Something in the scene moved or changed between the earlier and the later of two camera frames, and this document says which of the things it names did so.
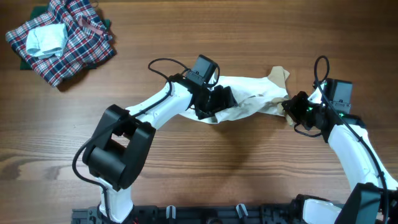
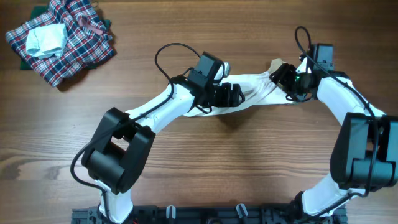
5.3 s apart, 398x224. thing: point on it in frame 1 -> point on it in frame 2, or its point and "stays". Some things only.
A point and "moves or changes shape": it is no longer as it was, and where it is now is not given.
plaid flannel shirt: x=88 y=41 stays
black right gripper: x=298 y=109 -> x=286 y=78
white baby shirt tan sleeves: x=260 y=96 moves or changes shape
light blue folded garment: x=44 y=42 stays
